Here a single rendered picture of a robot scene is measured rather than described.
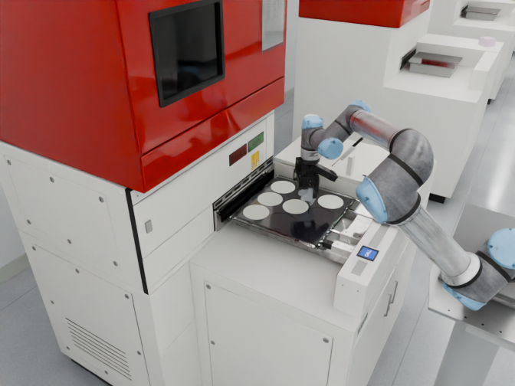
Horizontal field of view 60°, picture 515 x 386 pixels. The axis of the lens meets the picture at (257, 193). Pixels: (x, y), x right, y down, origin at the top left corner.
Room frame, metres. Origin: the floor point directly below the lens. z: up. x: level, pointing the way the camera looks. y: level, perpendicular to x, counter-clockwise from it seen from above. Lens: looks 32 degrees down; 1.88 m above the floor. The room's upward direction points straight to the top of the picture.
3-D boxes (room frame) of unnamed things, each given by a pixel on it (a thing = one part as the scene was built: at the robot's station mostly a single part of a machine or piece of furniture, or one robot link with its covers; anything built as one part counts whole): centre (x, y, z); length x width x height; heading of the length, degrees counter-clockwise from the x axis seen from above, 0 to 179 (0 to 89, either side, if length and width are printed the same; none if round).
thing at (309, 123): (1.47, -0.20, 1.21); 0.09 x 0.08 x 0.11; 23
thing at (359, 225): (1.34, -0.38, 0.87); 0.36 x 0.08 x 0.03; 149
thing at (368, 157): (1.74, -0.43, 0.89); 0.62 x 0.35 x 0.14; 59
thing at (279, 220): (1.46, -0.14, 0.90); 0.34 x 0.34 x 0.01; 59
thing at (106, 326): (1.59, 0.44, 0.41); 0.82 x 0.71 x 0.82; 149
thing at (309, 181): (1.47, -0.19, 1.05); 0.09 x 0.08 x 0.12; 102
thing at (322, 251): (1.32, -0.13, 0.84); 0.50 x 0.02 x 0.03; 59
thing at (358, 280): (1.21, -0.42, 0.89); 0.55 x 0.09 x 0.14; 149
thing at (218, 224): (1.55, 0.04, 0.89); 0.44 x 0.02 x 0.10; 149
